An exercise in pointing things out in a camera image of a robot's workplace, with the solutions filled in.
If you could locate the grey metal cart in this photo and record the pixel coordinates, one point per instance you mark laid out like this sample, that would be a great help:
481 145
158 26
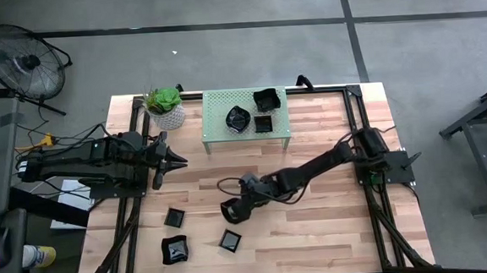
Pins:
480 164

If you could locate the black wavy square mini plate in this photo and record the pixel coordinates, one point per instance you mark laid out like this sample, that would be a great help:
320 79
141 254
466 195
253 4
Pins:
174 250
266 100

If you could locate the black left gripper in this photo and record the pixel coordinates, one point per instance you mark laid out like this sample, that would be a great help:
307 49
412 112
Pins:
156 156

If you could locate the white paper sheet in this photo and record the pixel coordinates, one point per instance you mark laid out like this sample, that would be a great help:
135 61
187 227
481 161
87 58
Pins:
76 199

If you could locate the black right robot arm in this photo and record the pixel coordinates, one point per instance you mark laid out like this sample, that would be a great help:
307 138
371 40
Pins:
313 168

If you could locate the black desk beam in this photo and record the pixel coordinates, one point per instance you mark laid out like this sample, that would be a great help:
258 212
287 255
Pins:
44 205

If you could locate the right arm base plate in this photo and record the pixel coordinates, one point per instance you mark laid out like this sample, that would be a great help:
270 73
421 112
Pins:
403 172

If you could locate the black floor fan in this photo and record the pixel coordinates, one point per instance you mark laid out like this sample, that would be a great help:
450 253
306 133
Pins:
23 63

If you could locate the black small square mini plate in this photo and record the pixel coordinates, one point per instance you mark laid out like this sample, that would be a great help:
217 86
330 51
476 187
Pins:
175 217
230 241
263 124

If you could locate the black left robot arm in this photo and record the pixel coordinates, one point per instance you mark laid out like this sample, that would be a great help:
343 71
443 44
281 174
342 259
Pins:
67 162

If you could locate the green perforated metal shelf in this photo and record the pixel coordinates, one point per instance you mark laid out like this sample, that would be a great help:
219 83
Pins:
216 108

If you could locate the yellow power plug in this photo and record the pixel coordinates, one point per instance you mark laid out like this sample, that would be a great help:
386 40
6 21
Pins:
48 141

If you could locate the succulent in white pot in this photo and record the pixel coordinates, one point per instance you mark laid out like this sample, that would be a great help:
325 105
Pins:
168 117

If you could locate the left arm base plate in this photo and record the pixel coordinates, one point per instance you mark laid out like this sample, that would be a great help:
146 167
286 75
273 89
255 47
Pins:
116 194

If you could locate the black leaf-shaped mini plate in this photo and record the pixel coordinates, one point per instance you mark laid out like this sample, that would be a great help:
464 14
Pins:
232 214
238 120

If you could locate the white yellow spray can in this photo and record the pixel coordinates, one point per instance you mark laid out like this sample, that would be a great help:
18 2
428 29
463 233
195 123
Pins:
37 256

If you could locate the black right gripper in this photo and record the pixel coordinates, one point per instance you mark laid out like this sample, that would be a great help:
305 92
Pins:
257 190

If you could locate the black table clamp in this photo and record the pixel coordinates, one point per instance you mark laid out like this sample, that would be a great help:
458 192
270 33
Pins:
303 79
179 88

